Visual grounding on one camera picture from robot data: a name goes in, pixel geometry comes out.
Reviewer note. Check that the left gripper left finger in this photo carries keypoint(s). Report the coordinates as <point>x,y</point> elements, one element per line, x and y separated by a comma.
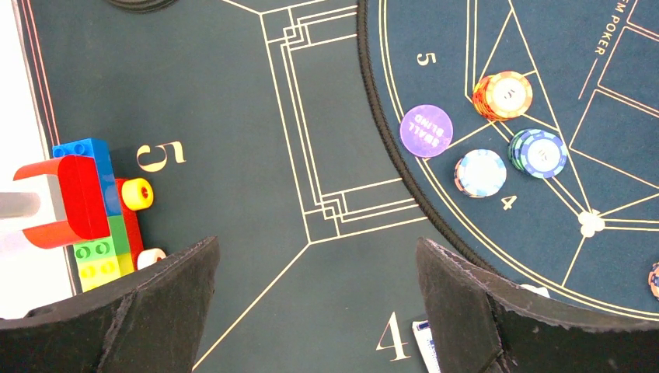
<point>149,321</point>

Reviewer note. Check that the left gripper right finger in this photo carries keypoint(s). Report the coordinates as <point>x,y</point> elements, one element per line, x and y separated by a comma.
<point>482,322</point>

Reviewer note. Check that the blue playing card deck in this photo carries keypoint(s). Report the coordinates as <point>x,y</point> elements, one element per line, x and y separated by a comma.
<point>422,333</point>

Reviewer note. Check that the pink white chip stack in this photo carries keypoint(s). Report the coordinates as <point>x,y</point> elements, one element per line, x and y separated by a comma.
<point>653,280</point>

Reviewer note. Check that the teal poker chip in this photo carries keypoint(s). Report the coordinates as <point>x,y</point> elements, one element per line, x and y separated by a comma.
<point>538,153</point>

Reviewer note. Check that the orange poker chip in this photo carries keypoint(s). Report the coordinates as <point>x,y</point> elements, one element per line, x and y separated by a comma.
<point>502,96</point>

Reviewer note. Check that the colourful lego brick toy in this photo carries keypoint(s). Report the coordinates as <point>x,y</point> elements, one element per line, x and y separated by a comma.
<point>92,211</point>

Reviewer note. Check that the purple round blind button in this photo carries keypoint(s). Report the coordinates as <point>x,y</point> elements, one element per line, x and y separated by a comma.
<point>426,131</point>

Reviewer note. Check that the dark green rectangular poker mat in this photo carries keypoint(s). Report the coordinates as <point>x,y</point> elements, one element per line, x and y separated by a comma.
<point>251,121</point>

